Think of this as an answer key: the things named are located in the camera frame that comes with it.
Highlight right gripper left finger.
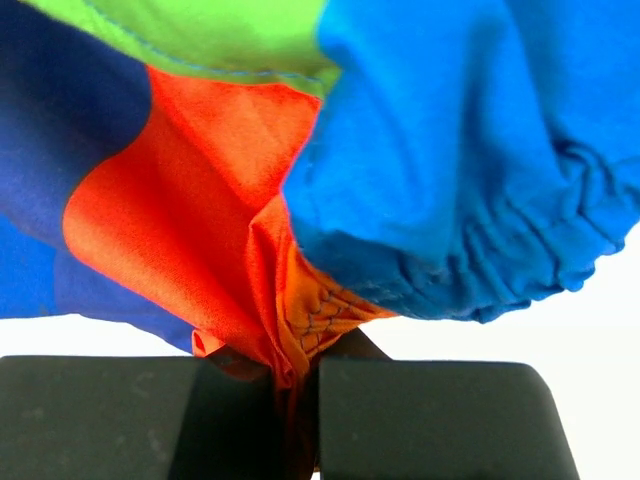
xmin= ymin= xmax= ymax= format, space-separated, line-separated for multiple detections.
xmin=0 ymin=344 xmax=281 ymax=480

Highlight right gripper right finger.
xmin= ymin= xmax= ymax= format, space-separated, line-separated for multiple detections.
xmin=318 ymin=331 xmax=579 ymax=480

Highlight rainbow striped shorts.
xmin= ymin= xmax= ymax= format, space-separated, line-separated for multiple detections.
xmin=0 ymin=0 xmax=640 ymax=480

